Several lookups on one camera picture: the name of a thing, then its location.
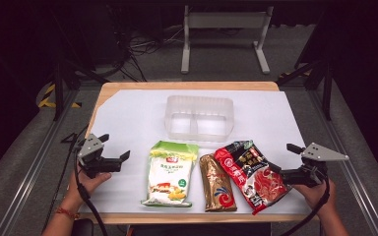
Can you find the gold brown food packet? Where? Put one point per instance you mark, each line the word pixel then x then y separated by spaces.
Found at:
pixel 217 187

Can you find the red black food packet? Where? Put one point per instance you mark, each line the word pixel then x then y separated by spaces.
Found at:
pixel 252 177

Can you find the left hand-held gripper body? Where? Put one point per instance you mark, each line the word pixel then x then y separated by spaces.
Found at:
pixel 91 147

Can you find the black chair seat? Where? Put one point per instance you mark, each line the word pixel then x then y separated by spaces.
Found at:
pixel 82 227

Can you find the clear plastic container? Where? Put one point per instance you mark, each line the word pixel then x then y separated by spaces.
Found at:
pixel 199 118

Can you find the grey metal table frame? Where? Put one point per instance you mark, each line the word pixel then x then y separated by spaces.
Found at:
pixel 226 20

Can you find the black metal stand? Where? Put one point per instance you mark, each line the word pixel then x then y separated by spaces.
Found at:
pixel 326 91
pixel 58 91

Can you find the person's left hand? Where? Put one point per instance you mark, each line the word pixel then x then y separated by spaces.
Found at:
pixel 85 187

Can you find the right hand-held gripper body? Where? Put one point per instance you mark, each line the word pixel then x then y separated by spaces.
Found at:
pixel 318 153

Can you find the aluminium floor rail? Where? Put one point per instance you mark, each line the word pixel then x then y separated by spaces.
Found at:
pixel 351 177
pixel 32 170

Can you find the yellow black striped tape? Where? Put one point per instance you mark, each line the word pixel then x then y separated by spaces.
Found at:
pixel 47 98

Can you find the person's right hand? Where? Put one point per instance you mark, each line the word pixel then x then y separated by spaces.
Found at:
pixel 311 195

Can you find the white paper sheet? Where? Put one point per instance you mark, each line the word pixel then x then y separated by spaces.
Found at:
pixel 134 118

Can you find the green white food packet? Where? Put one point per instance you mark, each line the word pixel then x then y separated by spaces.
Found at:
pixel 169 177

